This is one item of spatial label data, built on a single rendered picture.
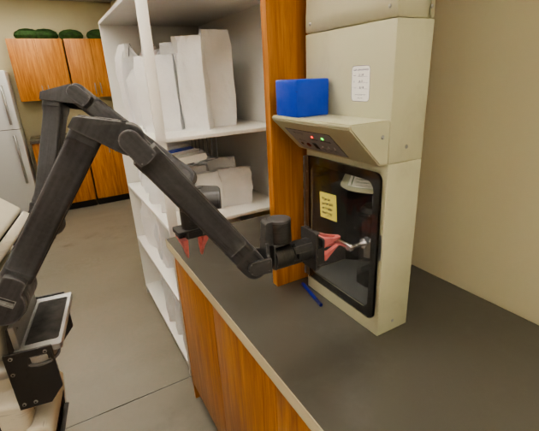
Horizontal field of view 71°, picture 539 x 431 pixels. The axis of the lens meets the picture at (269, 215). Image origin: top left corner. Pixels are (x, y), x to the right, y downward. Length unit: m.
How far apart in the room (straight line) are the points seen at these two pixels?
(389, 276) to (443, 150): 0.50
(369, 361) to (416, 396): 0.13
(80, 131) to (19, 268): 0.28
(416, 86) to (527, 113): 0.37
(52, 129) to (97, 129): 0.53
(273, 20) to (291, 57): 0.11
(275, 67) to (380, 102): 0.35
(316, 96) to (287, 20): 0.25
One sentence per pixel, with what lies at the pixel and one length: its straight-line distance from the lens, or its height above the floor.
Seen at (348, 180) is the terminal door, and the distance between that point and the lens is 0.99.
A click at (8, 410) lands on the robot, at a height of 0.88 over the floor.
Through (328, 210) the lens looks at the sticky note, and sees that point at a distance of 1.08.
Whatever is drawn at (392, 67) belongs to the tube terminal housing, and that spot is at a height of 1.62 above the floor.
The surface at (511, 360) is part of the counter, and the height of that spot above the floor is 0.94.
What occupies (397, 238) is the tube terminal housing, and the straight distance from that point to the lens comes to 1.00.
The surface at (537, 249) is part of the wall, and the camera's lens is 1.26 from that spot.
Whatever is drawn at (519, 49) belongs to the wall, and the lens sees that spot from 1.23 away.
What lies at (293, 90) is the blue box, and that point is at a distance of 0.98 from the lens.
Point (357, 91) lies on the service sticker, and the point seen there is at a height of 1.57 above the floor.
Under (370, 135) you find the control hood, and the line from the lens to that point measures 0.85.
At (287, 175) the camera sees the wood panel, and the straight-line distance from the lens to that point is 1.18.
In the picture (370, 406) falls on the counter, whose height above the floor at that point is 0.94.
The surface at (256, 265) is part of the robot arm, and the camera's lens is 0.87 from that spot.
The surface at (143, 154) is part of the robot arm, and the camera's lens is 0.74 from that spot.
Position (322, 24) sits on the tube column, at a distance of 1.07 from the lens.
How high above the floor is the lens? 1.61
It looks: 20 degrees down
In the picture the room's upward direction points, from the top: 3 degrees counter-clockwise
